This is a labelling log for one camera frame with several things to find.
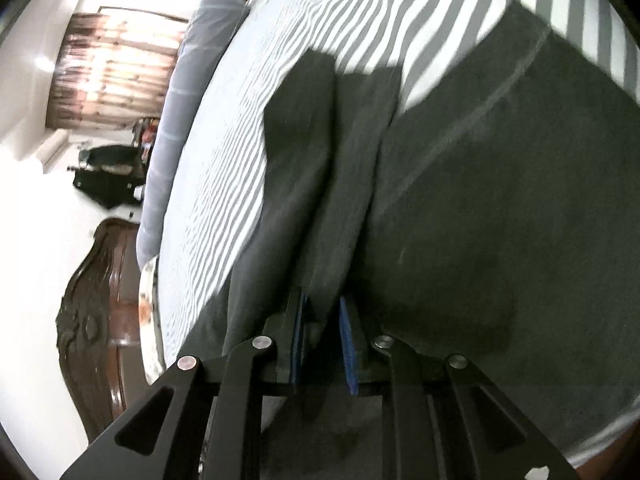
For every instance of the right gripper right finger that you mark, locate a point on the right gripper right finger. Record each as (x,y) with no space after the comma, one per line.
(442,418)

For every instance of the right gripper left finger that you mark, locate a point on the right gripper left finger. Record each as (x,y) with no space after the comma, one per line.
(203,419)

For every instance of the dark grey denim pants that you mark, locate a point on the dark grey denim pants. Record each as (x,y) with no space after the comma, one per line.
(497,218)

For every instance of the floral pillow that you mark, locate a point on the floral pillow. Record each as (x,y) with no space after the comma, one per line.
(151,339)

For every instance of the dark wooden headboard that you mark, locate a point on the dark wooden headboard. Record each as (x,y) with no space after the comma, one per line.
(98,328)

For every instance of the black hanging clothes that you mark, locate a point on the black hanging clothes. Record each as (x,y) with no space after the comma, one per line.
(110,175)

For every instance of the patterned window curtain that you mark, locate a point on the patterned window curtain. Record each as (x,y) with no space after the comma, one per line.
(113,68)

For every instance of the grey white striped bedsheet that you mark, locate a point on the grey white striped bedsheet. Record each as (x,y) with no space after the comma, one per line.
(221,178)

